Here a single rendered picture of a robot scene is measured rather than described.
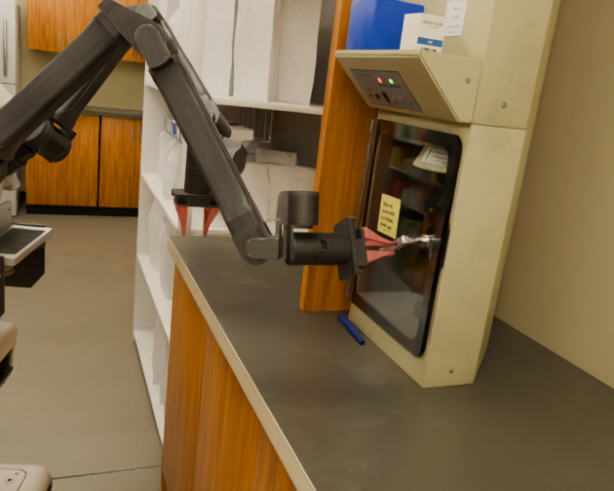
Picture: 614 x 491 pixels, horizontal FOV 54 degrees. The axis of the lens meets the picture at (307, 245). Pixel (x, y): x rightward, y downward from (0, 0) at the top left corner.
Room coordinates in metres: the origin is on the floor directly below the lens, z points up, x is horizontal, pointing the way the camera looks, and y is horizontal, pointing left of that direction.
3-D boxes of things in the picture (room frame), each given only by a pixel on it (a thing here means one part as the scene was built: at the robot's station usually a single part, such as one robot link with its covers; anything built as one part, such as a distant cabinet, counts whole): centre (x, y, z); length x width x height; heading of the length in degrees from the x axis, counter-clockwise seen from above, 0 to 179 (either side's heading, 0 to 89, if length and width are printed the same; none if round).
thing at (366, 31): (1.19, -0.09, 1.56); 0.10 x 0.10 x 0.09; 23
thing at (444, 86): (1.12, -0.12, 1.46); 0.32 x 0.11 x 0.10; 23
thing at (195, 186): (1.29, 0.25, 1.21); 0.10 x 0.07 x 0.07; 113
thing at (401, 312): (1.14, -0.17, 1.19); 0.30 x 0.01 x 0.40; 22
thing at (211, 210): (1.29, 0.24, 1.13); 0.07 x 0.07 x 0.09; 23
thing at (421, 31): (1.06, -0.15, 1.54); 0.05 x 0.05 x 0.06; 24
